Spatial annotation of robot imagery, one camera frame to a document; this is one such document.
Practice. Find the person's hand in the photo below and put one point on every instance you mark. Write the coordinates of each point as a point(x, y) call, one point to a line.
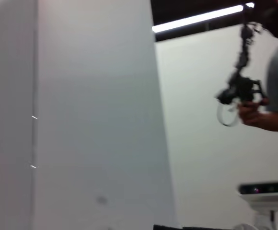
point(251, 115)

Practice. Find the black handheld teleoperation controller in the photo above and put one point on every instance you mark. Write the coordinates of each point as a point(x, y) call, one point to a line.
point(242, 83)

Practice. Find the person's bare forearm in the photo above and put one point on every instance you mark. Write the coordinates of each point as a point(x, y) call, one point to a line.
point(275, 122)

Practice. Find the white ceiling light tube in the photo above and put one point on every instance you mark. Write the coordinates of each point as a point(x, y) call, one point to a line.
point(196, 16)

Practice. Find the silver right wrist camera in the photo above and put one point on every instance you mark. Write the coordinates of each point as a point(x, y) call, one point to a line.
point(261, 198)

